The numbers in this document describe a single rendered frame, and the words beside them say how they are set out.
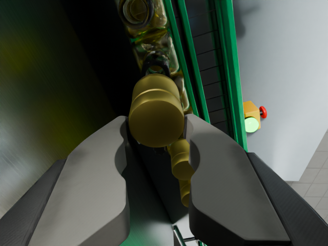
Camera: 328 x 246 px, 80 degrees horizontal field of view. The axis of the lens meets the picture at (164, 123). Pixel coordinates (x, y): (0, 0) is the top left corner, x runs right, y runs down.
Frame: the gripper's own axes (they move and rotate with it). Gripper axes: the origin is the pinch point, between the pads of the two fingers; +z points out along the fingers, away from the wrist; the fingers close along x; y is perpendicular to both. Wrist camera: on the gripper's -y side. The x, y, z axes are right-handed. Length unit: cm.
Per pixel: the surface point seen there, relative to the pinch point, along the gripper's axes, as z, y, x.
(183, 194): 6.9, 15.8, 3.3
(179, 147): 9.2, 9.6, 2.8
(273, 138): 47, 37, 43
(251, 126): 37, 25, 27
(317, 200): 117, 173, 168
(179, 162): 6.6, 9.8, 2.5
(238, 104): 26.0, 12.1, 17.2
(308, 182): 118, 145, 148
